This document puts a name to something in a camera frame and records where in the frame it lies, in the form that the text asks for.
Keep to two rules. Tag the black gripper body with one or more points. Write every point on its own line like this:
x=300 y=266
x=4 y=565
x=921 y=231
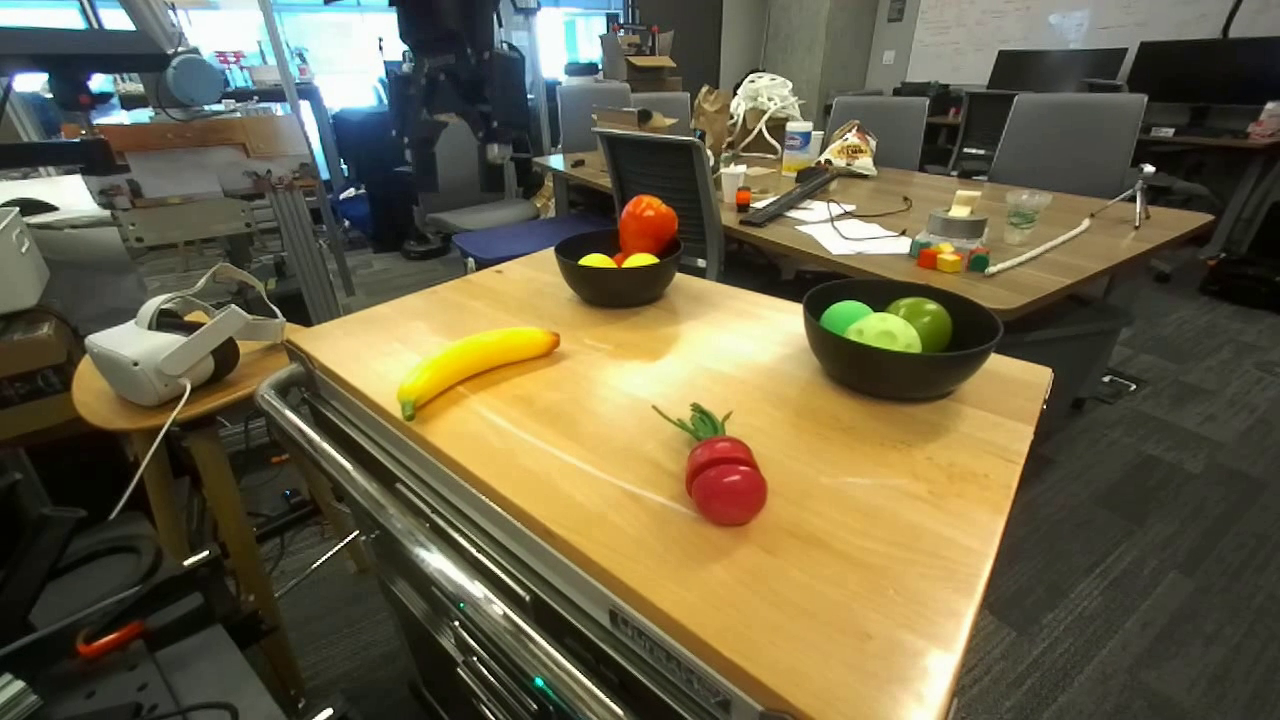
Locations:
x=447 y=30

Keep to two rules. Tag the yellow lemon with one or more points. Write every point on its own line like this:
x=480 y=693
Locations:
x=640 y=257
x=596 y=260

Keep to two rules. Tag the red orange apple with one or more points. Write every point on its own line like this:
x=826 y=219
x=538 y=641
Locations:
x=650 y=221

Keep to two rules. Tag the yellow banana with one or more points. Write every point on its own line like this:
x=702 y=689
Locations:
x=465 y=361

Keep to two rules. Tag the green ball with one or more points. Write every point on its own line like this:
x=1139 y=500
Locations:
x=843 y=317

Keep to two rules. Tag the light green cabbage half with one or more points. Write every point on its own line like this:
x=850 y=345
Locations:
x=886 y=332

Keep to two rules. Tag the green apple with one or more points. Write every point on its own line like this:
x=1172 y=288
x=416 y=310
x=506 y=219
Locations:
x=925 y=320

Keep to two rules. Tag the grey office chair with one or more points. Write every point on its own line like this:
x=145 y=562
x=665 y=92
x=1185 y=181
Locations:
x=883 y=124
x=593 y=114
x=1064 y=140

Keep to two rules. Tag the cardboard box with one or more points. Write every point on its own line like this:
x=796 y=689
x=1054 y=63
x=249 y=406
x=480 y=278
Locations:
x=652 y=73

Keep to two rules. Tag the dark mesh office chair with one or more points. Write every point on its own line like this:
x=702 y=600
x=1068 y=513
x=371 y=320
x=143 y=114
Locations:
x=665 y=167

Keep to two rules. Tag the black bowl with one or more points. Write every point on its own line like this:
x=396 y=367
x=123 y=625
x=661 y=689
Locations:
x=892 y=375
x=621 y=284

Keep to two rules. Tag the white net bag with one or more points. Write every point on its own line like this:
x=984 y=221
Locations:
x=764 y=104

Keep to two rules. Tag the plastic bottle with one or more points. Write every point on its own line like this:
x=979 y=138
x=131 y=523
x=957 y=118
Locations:
x=796 y=144

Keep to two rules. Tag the black long bar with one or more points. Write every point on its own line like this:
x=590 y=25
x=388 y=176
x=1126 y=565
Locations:
x=787 y=196

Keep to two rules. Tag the round wooden stool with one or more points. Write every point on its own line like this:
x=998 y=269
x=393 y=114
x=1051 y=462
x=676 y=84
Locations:
x=260 y=375

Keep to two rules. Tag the beige shell object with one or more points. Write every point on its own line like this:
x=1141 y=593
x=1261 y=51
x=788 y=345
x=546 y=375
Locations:
x=850 y=151

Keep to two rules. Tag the white VR headset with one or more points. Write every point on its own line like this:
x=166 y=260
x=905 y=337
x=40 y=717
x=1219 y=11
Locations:
x=145 y=361

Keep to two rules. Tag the white paper sheet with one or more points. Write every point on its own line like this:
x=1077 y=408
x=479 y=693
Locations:
x=854 y=237

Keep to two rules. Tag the white box device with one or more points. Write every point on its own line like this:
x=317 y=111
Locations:
x=21 y=266

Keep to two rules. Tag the red radish with leaves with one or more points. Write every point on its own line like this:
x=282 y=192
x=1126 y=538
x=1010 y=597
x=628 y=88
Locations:
x=727 y=481

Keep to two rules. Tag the red block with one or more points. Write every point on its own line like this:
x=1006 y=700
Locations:
x=925 y=257

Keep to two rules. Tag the clear plastic container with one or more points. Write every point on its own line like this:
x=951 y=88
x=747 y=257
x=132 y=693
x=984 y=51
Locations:
x=963 y=225

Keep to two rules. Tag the yellow block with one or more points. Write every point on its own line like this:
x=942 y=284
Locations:
x=951 y=260

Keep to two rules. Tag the green block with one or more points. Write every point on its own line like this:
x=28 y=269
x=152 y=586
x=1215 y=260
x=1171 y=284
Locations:
x=979 y=266

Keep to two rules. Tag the black monitor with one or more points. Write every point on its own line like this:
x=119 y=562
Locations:
x=1203 y=71
x=1054 y=71

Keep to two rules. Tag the clear plastic cup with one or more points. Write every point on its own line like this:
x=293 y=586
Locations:
x=1029 y=210

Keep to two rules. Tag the cart cabinet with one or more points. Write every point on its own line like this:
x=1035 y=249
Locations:
x=455 y=654

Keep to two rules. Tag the white stick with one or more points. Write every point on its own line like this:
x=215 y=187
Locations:
x=1054 y=245

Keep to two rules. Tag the wooden desk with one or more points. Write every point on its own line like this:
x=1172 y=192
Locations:
x=1064 y=269

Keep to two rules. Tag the orange clamp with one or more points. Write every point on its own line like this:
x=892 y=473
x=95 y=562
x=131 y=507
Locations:
x=105 y=641

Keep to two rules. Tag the aluminium frame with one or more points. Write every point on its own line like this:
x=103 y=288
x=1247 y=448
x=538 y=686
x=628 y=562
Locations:
x=300 y=253

